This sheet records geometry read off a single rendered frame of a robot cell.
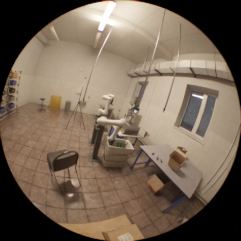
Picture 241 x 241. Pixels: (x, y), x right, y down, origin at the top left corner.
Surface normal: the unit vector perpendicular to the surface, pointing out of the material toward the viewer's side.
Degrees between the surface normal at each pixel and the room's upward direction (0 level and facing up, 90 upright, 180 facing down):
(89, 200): 0
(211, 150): 90
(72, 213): 0
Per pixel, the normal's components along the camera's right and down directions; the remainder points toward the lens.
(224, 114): -0.87, -0.17
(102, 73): 0.37, 0.37
